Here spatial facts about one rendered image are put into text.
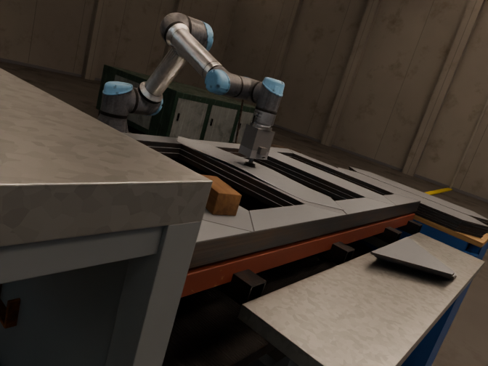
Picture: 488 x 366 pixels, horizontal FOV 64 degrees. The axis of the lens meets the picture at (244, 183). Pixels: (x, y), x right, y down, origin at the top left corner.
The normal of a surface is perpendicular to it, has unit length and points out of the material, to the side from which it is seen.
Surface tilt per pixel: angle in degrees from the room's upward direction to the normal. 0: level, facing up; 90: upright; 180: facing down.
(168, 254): 90
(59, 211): 90
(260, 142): 90
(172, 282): 90
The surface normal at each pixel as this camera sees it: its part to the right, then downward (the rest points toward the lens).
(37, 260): 0.73, 0.37
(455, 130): -0.60, 0.03
